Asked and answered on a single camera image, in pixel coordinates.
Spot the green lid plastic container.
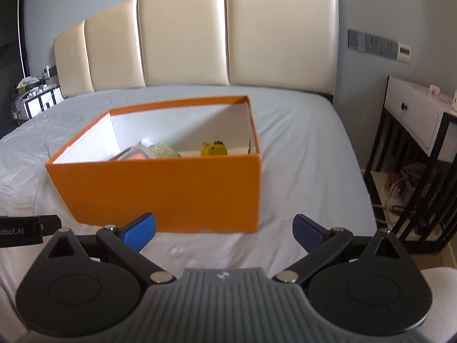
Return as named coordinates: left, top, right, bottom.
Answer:
left=148, top=143, right=182, bottom=158

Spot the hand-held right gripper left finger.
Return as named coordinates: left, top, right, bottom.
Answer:
left=39, top=212, right=175, bottom=284

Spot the orange cardboard box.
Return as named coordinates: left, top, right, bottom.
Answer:
left=45, top=95, right=262, bottom=234

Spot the grey metal tin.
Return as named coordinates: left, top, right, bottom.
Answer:
left=107, top=142, right=158, bottom=161

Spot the white upholstered seat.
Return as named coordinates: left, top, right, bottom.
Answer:
left=419, top=267, right=457, bottom=331

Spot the cluttered bedside table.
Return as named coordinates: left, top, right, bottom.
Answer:
left=9, top=75, right=65, bottom=122

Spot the yellow tape measure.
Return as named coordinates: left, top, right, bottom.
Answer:
left=200, top=140, right=229, bottom=157

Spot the grey wall switch panel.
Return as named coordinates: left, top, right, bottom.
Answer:
left=348, top=29, right=398, bottom=60

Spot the tangle of cables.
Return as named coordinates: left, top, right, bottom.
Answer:
left=371, top=169, right=429, bottom=222

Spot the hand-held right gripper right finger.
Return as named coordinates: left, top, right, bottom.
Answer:
left=273, top=214, right=409, bottom=284

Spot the white bed sheet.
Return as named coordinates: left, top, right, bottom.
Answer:
left=0, top=85, right=379, bottom=343

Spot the cream padded headboard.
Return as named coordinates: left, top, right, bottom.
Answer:
left=53, top=0, right=339, bottom=104

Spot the white drawer nightstand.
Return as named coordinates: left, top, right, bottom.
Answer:
left=364, top=76, right=457, bottom=254

